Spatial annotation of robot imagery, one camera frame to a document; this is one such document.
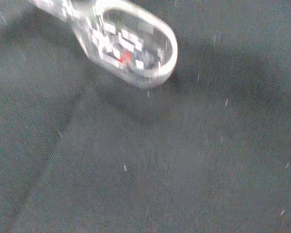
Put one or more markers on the black cloth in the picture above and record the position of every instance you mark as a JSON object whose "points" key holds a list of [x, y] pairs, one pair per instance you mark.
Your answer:
{"points": [[145, 157]]}

